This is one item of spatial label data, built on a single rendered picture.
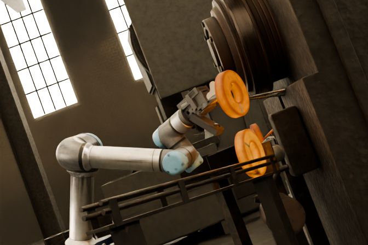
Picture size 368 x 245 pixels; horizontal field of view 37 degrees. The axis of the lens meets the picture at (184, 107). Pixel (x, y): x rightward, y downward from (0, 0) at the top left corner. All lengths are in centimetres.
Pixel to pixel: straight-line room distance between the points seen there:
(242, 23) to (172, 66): 282
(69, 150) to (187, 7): 325
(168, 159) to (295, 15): 61
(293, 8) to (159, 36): 315
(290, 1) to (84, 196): 99
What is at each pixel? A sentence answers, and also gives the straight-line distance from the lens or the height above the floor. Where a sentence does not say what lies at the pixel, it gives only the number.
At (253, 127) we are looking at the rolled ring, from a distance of 289.
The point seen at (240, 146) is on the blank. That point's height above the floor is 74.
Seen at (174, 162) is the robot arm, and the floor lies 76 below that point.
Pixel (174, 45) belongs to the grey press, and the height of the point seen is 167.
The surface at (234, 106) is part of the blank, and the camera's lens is 171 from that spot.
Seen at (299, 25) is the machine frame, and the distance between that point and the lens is 180.
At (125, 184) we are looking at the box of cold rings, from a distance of 457.
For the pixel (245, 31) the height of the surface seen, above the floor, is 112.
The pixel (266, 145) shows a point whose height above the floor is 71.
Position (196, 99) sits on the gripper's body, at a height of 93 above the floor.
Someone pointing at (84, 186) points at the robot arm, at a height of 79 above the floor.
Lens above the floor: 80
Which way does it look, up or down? 4 degrees up
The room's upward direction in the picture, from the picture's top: 21 degrees counter-clockwise
